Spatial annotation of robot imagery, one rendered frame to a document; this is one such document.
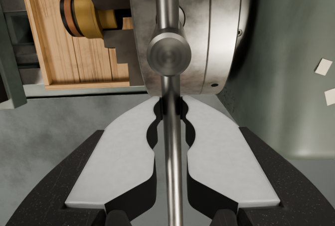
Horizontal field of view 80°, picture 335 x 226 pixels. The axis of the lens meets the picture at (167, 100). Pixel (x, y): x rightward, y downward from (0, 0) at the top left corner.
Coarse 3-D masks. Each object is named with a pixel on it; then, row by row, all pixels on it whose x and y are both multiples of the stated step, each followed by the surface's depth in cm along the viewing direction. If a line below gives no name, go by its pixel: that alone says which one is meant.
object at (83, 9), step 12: (60, 0) 34; (72, 0) 35; (84, 0) 34; (60, 12) 34; (72, 12) 34; (84, 12) 34; (96, 12) 34; (108, 12) 35; (120, 12) 40; (72, 24) 35; (84, 24) 35; (96, 24) 34; (108, 24) 36; (120, 24) 40; (84, 36) 39; (96, 36) 37
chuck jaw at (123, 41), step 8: (104, 32) 37; (112, 32) 36; (120, 32) 36; (128, 32) 36; (104, 40) 37; (112, 40) 37; (120, 40) 37; (128, 40) 37; (120, 48) 37; (128, 48) 37; (120, 56) 37; (128, 56) 37; (136, 56) 37; (128, 64) 38; (136, 64) 38; (136, 72) 38; (136, 80) 38
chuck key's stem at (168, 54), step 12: (156, 24) 14; (180, 24) 13; (156, 36) 9; (168, 36) 9; (180, 36) 9; (156, 48) 9; (168, 48) 9; (180, 48) 9; (156, 60) 10; (168, 60) 10; (180, 60) 10; (156, 72) 10; (168, 72) 10; (180, 72) 10
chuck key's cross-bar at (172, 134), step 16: (160, 0) 10; (176, 0) 10; (160, 16) 10; (176, 16) 10; (176, 80) 12; (176, 96) 13; (176, 112) 13; (176, 128) 13; (176, 144) 14; (176, 160) 14; (176, 176) 14; (176, 192) 15; (176, 208) 15; (176, 224) 15
